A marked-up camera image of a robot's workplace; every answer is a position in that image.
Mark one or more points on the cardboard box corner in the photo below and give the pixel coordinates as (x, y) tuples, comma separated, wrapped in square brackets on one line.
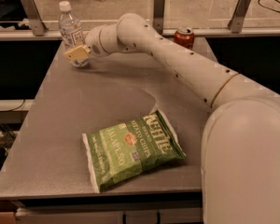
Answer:
[(8, 212)]

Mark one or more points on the red Coca-Cola can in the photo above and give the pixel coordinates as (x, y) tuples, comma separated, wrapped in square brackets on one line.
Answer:
[(184, 37)]

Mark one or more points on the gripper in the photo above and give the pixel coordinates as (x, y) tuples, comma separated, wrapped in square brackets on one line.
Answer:
[(92, 43)]

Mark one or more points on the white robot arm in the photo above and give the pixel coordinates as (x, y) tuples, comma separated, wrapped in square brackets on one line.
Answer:
[(240, 151)]

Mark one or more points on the right metal glass bracket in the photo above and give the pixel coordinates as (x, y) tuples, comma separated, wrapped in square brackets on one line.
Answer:
[(236, 23)]

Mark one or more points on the clear plastic water bottle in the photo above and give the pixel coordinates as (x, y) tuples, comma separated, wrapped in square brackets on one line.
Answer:
[(70, 26)]

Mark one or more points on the left metal glass bracket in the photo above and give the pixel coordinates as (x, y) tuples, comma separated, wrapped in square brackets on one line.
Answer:
[(35, 22)]

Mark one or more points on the green Kettle chips bag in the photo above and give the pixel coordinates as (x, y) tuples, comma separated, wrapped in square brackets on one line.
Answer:
[(128, 149)]

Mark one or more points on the metal glass bracket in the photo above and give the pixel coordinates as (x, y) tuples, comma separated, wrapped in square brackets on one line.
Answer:
[(236, 23), (158, 15), (35, 22)]

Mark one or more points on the middle metal glass bracket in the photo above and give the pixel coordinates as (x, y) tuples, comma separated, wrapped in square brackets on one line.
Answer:
[(158, 15)]

